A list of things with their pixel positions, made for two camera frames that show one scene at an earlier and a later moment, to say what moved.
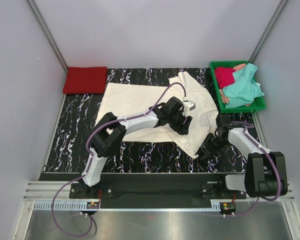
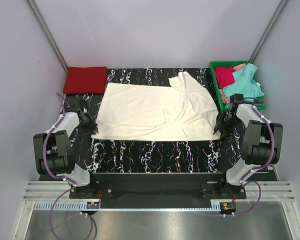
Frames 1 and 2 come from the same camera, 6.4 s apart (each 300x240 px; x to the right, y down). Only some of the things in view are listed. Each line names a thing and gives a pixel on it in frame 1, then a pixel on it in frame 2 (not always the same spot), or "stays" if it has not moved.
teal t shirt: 245,89 stays
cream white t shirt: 123,100 stays
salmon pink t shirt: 225,99 stays
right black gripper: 210,152 -> 219,124
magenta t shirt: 225,76 stays
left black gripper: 182,129 -> 92,129
